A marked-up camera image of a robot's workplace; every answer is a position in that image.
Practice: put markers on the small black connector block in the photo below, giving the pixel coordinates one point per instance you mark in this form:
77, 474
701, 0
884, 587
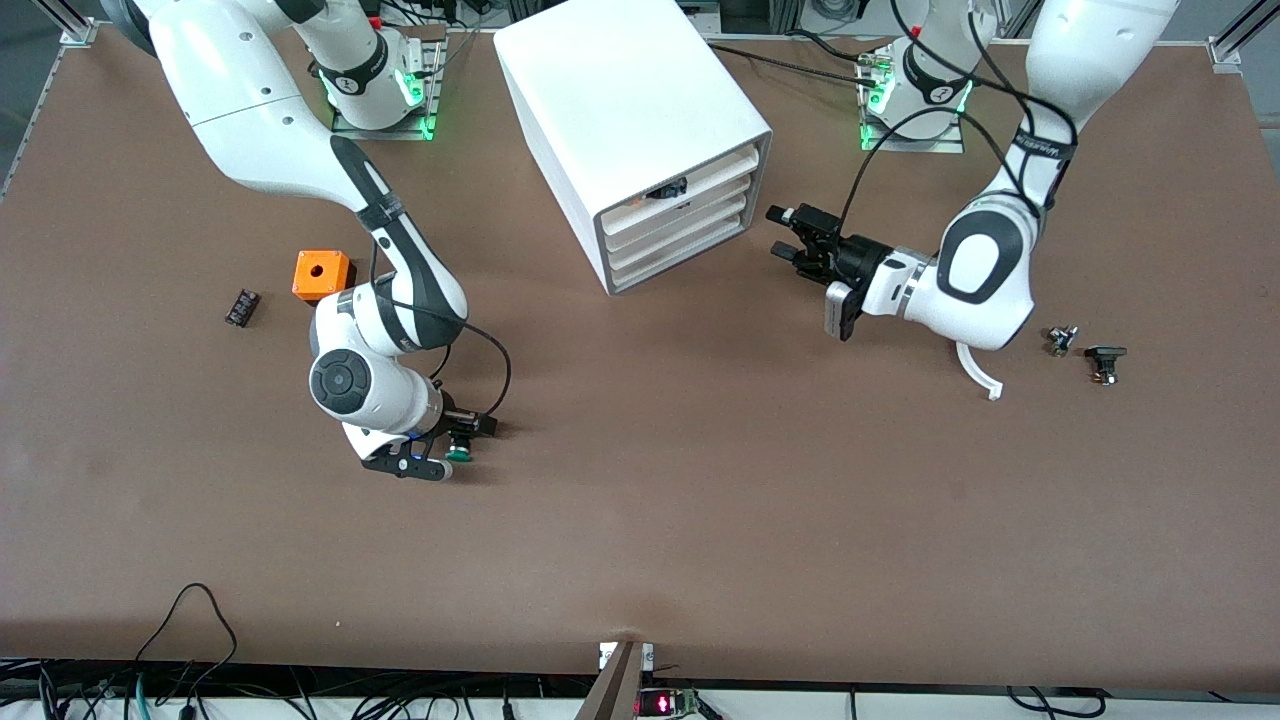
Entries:
243, 308

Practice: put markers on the small black switch part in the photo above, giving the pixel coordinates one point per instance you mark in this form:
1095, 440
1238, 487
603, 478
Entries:
1104, 358

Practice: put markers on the small device with red light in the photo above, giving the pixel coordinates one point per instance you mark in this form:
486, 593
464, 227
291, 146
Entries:
660, 704

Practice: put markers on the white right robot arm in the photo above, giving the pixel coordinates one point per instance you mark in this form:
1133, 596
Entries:
250, 110

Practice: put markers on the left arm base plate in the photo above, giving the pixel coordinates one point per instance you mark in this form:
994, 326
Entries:
940, 145

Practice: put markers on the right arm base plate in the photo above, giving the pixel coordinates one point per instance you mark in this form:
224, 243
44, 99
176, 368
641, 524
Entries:
437, 90

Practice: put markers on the orange button box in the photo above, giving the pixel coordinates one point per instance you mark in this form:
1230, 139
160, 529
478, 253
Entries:
318, 270

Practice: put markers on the aluminium frame profile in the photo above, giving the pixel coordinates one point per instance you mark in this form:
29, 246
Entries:
1240, 35
70, 25

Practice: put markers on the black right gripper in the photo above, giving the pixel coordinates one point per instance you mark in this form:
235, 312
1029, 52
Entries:
461, 418

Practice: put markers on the green push button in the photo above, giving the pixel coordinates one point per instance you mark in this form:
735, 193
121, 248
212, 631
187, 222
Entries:
460, 455

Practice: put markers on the small silver metal part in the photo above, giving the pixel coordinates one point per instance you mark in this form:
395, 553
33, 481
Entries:
1061, 341

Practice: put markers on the grey camera mount bar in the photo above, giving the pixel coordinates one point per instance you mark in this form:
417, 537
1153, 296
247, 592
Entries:
615, 690

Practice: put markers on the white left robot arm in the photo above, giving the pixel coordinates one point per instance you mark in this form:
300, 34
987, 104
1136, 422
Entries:
985, 260

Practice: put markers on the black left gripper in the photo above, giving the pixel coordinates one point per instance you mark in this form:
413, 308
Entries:
858, 259

